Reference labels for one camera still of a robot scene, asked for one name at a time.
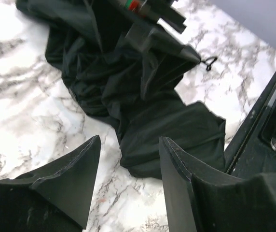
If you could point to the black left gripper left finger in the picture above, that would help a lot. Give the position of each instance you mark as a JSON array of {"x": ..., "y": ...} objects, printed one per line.
[{"x": 53, "y": 198}]

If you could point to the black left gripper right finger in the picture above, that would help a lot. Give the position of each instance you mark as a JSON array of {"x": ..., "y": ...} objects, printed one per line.
[{"x": 200, "y": 198}]

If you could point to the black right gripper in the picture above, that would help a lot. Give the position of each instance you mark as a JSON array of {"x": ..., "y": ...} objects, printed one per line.
[{"x": 155, "y": 10}]

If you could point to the dark green folding umbrella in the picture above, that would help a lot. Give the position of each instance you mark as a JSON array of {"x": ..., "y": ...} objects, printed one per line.
[{"x": 123, "y": 70}]

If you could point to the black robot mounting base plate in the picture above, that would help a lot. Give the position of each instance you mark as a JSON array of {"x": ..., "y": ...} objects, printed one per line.
[{"x": 253, "y": 148}]

